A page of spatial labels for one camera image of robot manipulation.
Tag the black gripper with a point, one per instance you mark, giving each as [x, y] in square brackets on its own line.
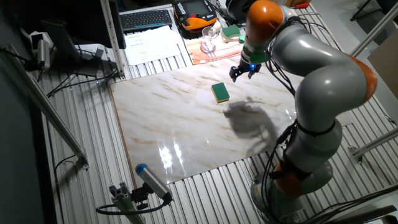
[248, 67]

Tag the green yellow sponge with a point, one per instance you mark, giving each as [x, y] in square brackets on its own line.
[220, 91]

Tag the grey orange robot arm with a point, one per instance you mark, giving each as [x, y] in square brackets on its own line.
[326, 84]

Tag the green white sponge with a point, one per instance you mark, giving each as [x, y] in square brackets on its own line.
[230, 31]

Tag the clear glass cup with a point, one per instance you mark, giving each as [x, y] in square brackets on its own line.
[209, 46]

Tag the orange striped towel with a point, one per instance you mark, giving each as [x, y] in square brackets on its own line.
[199, 57]

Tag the black round spool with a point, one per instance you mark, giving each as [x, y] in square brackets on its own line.
[236, 11]

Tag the orange black teach pendant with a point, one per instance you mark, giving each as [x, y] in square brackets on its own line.
[194, 21]

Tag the brown cardboard box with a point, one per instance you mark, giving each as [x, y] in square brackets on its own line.
[295, 2]

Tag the marble pattern board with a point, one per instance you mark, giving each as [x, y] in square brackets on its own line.
[174, 124]

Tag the red screwdriver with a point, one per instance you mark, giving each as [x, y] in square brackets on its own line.
[302, 5]

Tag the white printed paper sheet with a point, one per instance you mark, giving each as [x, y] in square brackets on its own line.
[152, 45]

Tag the black keyboard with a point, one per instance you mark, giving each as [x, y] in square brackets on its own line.
[146, 19]

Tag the brown cardboard panel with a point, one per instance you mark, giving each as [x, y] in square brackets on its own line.
[385, 68]

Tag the black computer monitor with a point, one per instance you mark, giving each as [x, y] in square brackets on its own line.
[84, 25]

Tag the aluminium profile stub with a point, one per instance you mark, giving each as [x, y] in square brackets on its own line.
[124, 202]

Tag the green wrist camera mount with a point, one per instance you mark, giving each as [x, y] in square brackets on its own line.
[258, 57]

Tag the aluminium frame beam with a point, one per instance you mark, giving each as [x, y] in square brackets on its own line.
[373, 31]
[46, 109]
[373, 144]

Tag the aluminium frame post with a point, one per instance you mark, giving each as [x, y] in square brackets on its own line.
[110, 31]

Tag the silver camera with blue cap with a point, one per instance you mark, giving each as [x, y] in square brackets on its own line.
[152, 180]

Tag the black camera ball mount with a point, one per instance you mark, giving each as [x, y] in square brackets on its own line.
[140, 195]

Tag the silver depth camera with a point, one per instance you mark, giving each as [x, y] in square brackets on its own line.
[43, 53]

